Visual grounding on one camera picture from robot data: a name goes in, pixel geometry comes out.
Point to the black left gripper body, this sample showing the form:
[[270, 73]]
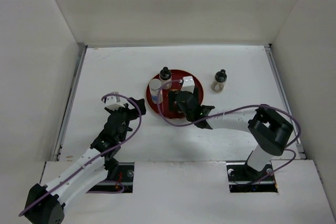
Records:
[[128, 114]]

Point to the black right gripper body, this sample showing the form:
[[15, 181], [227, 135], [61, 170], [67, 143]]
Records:
[[189, 116]]

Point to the blue-label jar silver lid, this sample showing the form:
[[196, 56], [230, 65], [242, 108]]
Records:
[[155, 91]]

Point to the white-filled bottle black cap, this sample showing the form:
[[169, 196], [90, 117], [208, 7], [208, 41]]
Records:
[[165, 77]]

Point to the tan powder bottle black cap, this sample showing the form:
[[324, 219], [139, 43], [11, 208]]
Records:
[[219, 81]]

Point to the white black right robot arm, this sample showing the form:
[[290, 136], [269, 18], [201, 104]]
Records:
[[269, 128]]

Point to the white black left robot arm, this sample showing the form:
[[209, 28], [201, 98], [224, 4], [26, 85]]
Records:
[[49, 203]]

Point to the red round lacquer tray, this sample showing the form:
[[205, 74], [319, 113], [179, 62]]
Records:
[[164, 106]]

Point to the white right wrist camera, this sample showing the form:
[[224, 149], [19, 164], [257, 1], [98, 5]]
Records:
[[188, 84]]

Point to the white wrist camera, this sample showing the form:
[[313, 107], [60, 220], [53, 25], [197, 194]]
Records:
[[112, 101], [188, 84]]

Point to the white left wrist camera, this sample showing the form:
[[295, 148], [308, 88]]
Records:
[[112, 101]]

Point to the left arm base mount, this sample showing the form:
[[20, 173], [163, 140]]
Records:
[[119, 180]]

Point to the left aluminium frame rail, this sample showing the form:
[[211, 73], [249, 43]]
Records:
[[70, 100]]

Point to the aluminium frame rail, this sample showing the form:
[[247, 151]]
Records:
[[70, 100], [297, 127]]

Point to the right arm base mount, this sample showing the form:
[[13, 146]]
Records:
[[243, 179]]

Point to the right aluminium frame rail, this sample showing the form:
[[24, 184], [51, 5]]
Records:
[[297, 127]]

